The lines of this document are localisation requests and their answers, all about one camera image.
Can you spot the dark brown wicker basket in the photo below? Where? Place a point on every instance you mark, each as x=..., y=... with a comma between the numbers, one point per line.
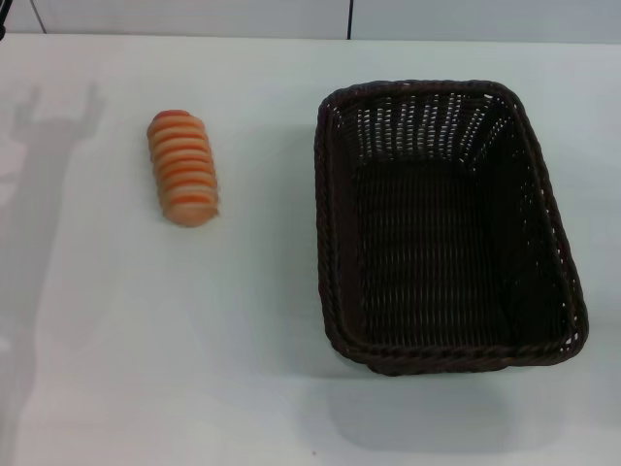
x=436, y=242

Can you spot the orange striped bread loaf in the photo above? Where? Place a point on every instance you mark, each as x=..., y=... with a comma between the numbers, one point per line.
x=184, y=170

